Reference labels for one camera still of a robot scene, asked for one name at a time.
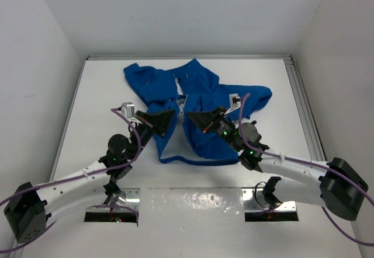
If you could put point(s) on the blue zip-up jacket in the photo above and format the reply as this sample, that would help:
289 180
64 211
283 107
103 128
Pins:
192 87

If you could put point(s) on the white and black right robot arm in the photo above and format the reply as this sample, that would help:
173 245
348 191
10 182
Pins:
332 185

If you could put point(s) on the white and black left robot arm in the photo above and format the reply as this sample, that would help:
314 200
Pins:
31 210

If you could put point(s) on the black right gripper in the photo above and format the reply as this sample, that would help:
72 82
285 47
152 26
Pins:
204 119

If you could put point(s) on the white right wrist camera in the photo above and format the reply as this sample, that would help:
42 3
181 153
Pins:
235 100

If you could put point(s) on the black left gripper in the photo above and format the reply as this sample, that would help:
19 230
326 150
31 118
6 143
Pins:
158 121

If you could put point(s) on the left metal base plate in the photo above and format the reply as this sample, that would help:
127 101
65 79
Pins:
127 200

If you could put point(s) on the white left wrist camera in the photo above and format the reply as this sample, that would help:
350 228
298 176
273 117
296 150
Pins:
127 109

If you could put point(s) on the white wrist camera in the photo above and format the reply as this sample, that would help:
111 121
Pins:
127 109
235 100

